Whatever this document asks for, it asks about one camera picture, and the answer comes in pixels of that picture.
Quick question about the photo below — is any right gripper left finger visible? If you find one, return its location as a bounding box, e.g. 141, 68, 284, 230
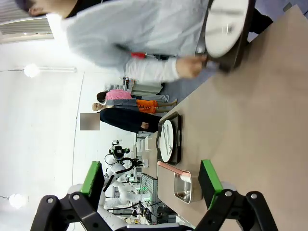
30, 160, 114, 231

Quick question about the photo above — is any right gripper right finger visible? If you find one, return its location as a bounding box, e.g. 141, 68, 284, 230
196, 159, 279, 231

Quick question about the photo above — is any dark brown serving tray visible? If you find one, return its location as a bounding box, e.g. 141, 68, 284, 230
196, 0, 257, 74
157, 111, 183, 166

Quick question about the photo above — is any white round plate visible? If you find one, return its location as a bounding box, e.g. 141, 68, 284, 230
160, 119, 174, 163
204, 0, 249, 58

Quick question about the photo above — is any silver fork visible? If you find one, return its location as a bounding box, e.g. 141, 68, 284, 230
167, 125, 173, 156
206, 24, 238, 36

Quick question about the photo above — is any silver table knife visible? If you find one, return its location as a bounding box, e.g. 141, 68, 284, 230
162, 124, 169, 154
208, 8, 243, 15

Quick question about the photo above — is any person's right forearm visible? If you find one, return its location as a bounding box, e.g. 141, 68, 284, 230
125, 57, 180, 84

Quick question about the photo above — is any person's right hand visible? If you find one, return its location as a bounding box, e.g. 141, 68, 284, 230
176, 54, 208, 79

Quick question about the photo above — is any rectangular steel tray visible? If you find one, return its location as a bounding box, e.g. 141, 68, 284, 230
173, 170, 203, 204

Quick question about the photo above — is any pink lint roller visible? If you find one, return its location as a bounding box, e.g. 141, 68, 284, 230
157, 160, 193, 181

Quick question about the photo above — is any gray slotted panel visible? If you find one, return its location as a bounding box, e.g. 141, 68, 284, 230
141, 173, 158, 193

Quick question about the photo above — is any man in dark sweater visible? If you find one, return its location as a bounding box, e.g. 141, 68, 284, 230
79, 107, 162, 133

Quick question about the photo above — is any round ceiling light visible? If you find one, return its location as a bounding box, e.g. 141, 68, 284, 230
23, 63, 40, 78
8, 193, 27, 209

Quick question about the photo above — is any person in pink shirt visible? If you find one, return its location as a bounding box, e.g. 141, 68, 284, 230
96, 88, 132, 103

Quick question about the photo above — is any mannequin in orange shorts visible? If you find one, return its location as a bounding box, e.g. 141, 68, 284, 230
92, 98, 178, 114

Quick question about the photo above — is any white cabinet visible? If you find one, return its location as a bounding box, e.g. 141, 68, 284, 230
131, 80, 162, 95

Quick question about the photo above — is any ceiling light bar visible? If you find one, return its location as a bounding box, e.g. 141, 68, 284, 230
38, 66, 77, 73

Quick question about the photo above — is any person in white jacket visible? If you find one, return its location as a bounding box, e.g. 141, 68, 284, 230
14, 0, 275, 84

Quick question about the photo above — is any white ceiling vent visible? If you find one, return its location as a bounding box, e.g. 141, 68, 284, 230
0, 0, 54, 44

